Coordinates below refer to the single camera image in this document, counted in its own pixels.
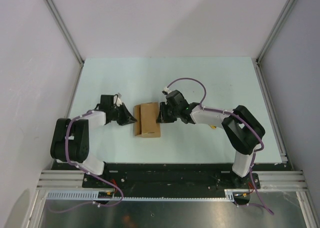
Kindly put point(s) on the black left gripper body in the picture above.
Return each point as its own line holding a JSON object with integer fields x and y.
{"x": 121, "y": 115}

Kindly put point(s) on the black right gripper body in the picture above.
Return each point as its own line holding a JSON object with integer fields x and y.
{"x": 169, "y": 115}

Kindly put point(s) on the brown cardboard express box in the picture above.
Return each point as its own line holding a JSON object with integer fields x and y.
{"x": 146, "y": 115}

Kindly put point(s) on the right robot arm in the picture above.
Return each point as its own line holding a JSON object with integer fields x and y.
{"x": 243, "y": 130}

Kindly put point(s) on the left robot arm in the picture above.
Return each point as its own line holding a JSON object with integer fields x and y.
{"x": 71, "y": 138}

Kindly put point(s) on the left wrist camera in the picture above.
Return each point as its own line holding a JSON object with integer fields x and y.
{"x": 117, "y": 100}

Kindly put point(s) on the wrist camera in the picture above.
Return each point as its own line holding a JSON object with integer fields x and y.
{"x": 166, "y": 91}
{"x": 117, "y": 100}

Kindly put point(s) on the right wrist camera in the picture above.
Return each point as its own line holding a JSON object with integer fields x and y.
{"x": 166, "y": 91}

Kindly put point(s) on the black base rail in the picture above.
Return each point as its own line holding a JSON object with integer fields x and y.
{"x": 143, "y": 179}

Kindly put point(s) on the aluminium front cross rail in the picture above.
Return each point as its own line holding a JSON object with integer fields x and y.
{"x": 269, "y": 180}

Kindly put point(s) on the grey slotted cable duct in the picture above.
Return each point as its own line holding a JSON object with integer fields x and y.
{"x": 99, "y": 195}

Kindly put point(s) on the left aluminium frame post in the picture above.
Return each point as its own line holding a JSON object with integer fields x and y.
{"x": 64, "y": 30}

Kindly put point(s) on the aluminium frame post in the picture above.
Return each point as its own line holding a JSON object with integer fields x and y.
{"x": 64, "y": 30}
{"x": 283, "y": 16}

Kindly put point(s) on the right aluminium frame post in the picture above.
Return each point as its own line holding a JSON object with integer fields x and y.
{"x": 283, "y": 16}

